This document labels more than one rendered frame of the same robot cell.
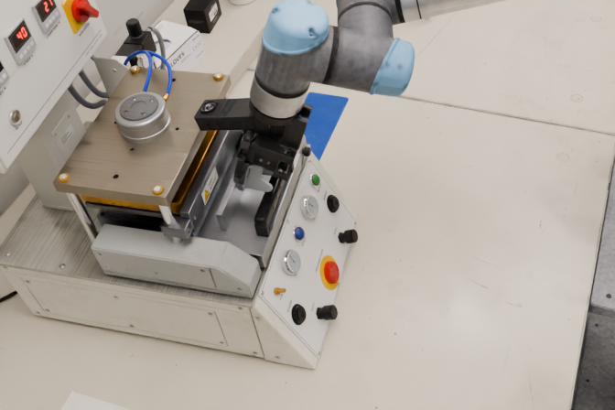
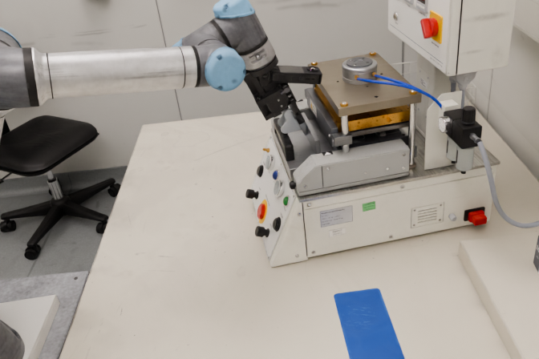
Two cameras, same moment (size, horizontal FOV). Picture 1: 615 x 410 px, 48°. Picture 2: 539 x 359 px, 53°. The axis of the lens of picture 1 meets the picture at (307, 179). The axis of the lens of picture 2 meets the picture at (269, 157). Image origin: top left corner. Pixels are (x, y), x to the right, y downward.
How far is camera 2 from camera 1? 1.80 m
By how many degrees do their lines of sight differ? 99
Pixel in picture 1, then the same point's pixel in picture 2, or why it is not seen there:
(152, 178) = (324, 66)
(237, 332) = not seen: hidden behind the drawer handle
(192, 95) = (350, 94)
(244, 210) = (299, 136)
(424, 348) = (192, 216)
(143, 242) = not seen: hidden behind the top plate
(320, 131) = (357, 331)
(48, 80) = (411, 30)
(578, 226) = (89, 320)
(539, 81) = not seen: outside the picture
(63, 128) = (423, 77)
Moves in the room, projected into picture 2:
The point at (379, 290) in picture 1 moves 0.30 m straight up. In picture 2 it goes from (231, 231) to (212, 128)
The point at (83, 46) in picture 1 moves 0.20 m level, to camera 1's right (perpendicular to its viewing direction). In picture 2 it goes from (431, 50) to (356, 78)
